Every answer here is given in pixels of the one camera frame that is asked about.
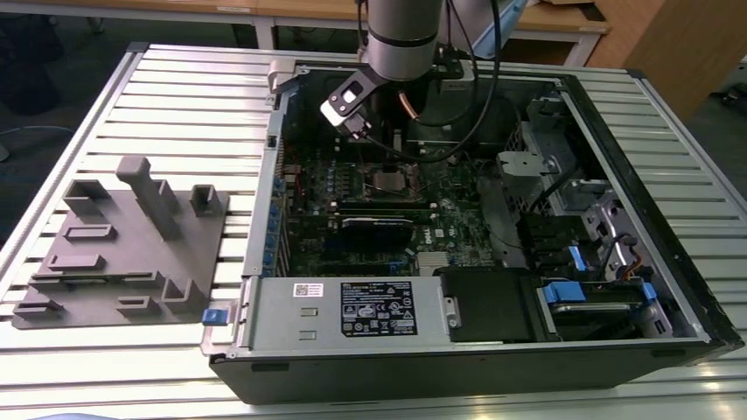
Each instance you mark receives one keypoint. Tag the silver CPU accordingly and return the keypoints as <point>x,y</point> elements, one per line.
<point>390,180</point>

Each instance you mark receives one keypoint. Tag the black RAM slot bank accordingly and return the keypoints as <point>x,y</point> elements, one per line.
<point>386,205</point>

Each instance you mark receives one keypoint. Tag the grey case latch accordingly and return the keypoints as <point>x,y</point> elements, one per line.
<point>281,74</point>

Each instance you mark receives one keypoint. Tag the silver metal disk bay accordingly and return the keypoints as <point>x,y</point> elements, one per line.
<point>520,166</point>

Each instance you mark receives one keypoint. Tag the black graphics card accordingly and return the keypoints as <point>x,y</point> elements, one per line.
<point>377,236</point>

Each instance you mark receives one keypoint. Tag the green motherboard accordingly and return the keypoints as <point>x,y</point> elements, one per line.
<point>461,227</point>

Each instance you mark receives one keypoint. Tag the silver chipset heat sink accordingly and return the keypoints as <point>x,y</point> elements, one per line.
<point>433,259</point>

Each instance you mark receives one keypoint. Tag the wooden desk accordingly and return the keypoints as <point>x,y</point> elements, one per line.
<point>175,6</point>

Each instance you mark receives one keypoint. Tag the black plastic shroud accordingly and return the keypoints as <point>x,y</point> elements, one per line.
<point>490,306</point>

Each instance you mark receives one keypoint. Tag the silver power supply unit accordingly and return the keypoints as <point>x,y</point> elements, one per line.
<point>281,315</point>

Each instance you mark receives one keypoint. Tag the hard disk in blue carrier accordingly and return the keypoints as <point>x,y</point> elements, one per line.
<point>564,292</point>

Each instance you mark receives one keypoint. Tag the wooden cabinet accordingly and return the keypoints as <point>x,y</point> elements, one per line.
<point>672,44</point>

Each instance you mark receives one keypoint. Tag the blue case latch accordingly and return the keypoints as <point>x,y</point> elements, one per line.
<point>216,317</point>

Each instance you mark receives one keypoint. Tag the grey parts rack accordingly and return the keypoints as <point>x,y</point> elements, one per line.
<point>134,262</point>

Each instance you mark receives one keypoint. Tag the black PC case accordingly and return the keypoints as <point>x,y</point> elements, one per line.
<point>409,376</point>

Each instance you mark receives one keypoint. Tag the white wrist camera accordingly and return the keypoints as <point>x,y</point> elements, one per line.
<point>345,102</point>

